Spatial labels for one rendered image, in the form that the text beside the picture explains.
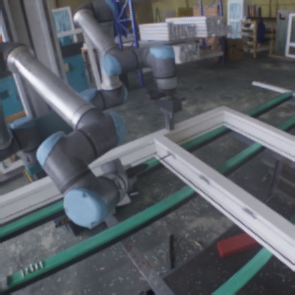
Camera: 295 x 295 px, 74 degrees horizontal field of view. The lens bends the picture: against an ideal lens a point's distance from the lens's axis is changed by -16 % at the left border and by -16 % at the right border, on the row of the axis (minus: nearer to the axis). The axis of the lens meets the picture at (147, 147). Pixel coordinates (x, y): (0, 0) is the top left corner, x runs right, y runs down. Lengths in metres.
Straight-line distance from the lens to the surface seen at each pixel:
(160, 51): 0.84
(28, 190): 0.87
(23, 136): 1.38
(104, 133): 0.55
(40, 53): 1.59
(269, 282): 0.93
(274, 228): 0.63
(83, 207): 0.48
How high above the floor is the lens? 1.40
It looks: 32 degrees down
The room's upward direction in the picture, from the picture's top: 8 degrees counter-clockwise
